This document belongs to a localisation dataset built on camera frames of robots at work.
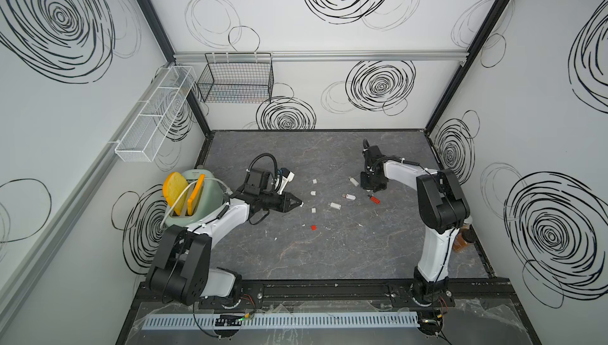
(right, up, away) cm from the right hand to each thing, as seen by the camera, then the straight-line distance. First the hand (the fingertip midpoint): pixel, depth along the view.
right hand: (369, 185), depth 100 cm
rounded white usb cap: (-24, -3, -3) cm, 25 cm away
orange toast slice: (-61, +2, -28) cm, 67 cm away
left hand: (-30, -4, -16) cm, 34 cm away
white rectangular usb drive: (-15, -7, -6) cm, 18 cm away
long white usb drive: (-6, +1, +1) cm, 6 cm away
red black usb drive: (+1, -5, -4) cm, 6 cm away
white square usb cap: (-24, -9, -7) cm, 26 cm away
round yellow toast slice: (-69, +4, -25) cm, 74 cm away
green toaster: (-60, -1, -19) cm, 63 cm away
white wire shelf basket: (-77, +18, -29) cm, 84 cm away
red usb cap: (-24, -14, -11) cm, 30 cm away
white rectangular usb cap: (-23, +1, +2) cm, 23 cm away
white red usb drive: (-9, -4, -4) cm, 11 cm away
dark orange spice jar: (+25, -14, -23) cm, 37 cm away
